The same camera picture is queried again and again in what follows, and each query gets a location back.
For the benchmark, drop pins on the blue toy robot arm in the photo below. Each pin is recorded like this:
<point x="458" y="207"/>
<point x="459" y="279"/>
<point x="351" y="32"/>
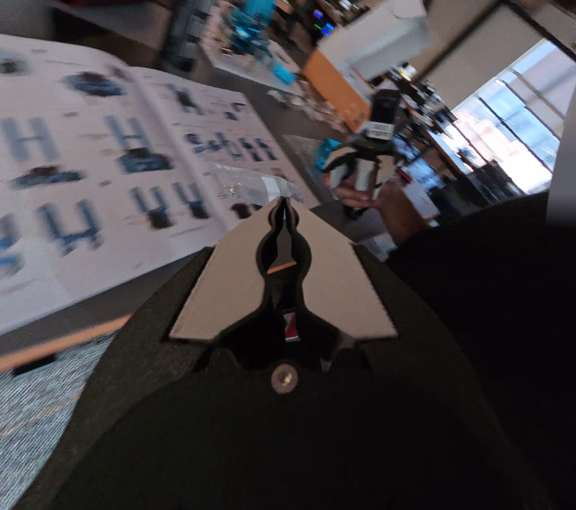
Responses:
<point x="265" y="2"/>

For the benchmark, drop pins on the pile of clear parts bags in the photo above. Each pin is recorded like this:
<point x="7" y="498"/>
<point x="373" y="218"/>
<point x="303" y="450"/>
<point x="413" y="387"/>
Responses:
<point x="306" y="103"/>

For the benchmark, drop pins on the orange and white cardboard box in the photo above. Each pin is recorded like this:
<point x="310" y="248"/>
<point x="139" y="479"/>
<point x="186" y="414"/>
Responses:
<point x="333" y="82"/>

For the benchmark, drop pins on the open instruction manual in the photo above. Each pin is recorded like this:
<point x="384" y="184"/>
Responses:
<point x="90" y="204"/>

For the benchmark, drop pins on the person's right forearm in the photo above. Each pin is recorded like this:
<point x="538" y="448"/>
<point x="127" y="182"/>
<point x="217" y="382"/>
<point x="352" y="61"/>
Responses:
<point x="409" y="229"/>

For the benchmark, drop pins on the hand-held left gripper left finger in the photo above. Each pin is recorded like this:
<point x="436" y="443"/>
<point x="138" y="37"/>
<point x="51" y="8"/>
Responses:
<point x="225" y="289"/>

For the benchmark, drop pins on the small clear screw bag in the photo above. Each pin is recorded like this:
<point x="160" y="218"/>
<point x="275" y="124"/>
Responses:
<point x="252" y="186"/>

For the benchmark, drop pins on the large grid window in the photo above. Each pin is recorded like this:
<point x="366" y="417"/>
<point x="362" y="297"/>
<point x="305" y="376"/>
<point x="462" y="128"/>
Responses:
<point x="517" y="114"/>

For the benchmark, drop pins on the person's dark clothing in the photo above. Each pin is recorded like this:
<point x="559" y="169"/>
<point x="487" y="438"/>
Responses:
<point x="472" y="316"/>

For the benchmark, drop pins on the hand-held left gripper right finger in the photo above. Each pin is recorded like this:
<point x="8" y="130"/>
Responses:
<point x="346" y="289"/>

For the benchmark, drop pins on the black mesh cylinder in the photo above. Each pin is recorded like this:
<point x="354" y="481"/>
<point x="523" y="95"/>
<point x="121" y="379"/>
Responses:
<point x="193" y="15"/>

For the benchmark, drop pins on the person's right hand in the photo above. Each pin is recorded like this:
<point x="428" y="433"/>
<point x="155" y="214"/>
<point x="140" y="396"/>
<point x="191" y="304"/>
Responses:
<point x="387" y="204"/>

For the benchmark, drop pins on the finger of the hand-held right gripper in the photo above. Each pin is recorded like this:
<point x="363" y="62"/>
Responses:
<point x="339" y="159"/>

